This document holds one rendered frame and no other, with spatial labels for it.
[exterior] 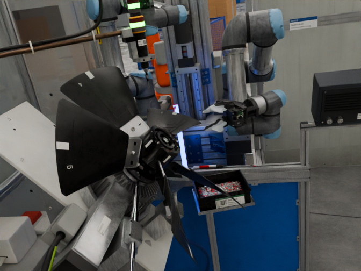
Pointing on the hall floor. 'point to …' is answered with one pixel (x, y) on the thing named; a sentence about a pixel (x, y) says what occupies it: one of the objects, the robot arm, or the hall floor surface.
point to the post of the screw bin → (213, 241)
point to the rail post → (304, 187)
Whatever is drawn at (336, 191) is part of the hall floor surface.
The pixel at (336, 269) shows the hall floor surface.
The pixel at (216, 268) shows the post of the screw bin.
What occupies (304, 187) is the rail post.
